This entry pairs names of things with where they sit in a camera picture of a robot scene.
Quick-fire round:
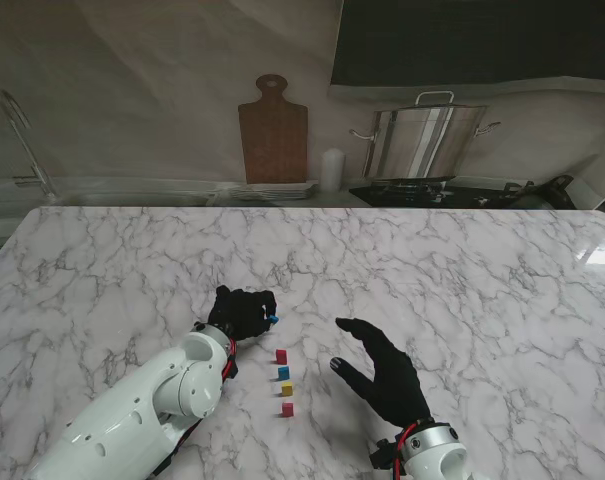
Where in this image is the steel kitchen sink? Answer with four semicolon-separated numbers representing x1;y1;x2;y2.
51;192;218;207

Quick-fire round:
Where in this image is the stack of white plates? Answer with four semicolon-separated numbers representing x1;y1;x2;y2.
229;180;319;202

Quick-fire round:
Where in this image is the white cylindrical candle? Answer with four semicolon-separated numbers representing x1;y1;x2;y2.
320;148;347;193

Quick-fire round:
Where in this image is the brown wooden cutting board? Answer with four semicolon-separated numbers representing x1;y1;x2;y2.
237;74;310;185

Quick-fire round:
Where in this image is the chrome kitchen faucet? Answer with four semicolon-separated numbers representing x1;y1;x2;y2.
0;88;58;201

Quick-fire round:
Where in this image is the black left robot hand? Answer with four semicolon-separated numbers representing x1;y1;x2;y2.
206;284;278;344

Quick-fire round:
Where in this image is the black frying pan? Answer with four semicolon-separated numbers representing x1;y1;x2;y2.
504;174;578;210

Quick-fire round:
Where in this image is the dark range hood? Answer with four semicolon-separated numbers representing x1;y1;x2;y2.
330;0;605;86

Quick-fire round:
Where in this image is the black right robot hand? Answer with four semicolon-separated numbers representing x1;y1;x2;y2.
329;317;432;430

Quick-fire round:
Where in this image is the large steel stock pot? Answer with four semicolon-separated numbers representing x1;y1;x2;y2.
350;90;502;180

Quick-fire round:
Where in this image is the black gas stove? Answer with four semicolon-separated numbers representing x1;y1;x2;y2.
349;177;518;209

